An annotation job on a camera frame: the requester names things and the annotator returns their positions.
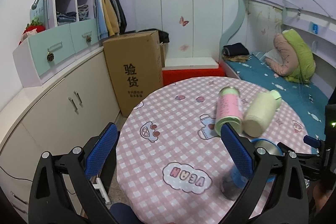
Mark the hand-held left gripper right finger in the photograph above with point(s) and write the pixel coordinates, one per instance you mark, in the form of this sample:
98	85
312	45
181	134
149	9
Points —
237	153

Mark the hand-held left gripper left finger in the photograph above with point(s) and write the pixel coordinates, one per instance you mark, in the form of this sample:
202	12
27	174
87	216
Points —
103	150

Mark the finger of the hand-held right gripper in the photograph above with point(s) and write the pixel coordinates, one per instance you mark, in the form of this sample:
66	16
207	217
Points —
309	139
309	158

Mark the blue cup with metal lid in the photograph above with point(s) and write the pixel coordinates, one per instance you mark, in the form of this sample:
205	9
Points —
233	184

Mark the cream cup with green lid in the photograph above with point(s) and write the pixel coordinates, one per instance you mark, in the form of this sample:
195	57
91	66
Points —
260	115

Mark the pink and green cup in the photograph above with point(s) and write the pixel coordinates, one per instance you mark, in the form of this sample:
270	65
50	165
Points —
228	108

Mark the blue printed bed sheet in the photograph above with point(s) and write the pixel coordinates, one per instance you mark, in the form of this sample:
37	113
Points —
278	87

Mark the cream low cabinet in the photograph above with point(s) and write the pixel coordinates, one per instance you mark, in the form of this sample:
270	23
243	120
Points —
52	113

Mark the dark blue cloth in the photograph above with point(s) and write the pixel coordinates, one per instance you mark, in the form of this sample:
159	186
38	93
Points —
123	213

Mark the pink checked tablecloth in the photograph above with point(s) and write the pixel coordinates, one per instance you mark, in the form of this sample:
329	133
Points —
170	140

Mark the pink and green pillow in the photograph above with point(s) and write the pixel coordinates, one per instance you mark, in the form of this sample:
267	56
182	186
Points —
302	53

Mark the large cardboard box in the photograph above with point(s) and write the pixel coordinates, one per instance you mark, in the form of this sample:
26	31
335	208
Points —
131	69

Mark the red box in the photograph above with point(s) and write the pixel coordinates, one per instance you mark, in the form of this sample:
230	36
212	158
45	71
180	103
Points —
191	76

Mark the yellow folded cloth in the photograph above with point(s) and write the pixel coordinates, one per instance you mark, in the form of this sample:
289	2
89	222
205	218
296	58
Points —
240	58

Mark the white board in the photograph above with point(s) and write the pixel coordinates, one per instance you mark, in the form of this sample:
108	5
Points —
191	63

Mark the dark folded clothes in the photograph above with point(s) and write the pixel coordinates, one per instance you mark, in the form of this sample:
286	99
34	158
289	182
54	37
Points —
236	49

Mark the pine cone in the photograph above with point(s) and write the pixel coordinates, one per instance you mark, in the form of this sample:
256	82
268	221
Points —
88	39
50	56

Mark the teal drawer unit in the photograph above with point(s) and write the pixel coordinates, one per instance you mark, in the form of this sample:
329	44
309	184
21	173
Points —
57	48

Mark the black cloth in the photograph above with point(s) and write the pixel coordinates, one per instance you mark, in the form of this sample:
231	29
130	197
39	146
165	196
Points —
163	36

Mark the light blue hanging shirt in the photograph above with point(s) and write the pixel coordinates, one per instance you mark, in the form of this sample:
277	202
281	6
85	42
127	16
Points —
99	14

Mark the yellow hanging jacket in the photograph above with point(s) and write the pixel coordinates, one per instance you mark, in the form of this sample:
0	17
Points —
110	14

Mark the dark grey hanging jacket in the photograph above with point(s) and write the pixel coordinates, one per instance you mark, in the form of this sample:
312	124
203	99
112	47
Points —
120	11

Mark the red bag with green plant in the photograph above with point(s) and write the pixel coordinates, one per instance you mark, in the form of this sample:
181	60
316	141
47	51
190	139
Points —
32	27

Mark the white stool frame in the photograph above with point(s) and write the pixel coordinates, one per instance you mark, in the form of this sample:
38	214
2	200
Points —
101	187

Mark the small blue wall item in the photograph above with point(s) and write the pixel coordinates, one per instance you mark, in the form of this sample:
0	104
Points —
315	27

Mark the butterfly wall sticker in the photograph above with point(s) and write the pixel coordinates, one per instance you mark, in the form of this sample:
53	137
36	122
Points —
183	21

